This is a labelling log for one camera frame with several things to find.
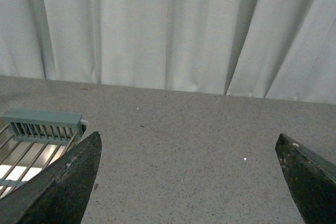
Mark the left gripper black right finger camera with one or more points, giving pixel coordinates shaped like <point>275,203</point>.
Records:
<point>310,179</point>

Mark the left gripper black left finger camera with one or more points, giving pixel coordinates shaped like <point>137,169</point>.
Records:
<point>59,193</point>

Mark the green dish drying rack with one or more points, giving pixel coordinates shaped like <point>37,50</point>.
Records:
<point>33,139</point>

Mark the white pleated curtain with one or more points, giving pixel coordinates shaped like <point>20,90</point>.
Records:
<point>276,49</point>

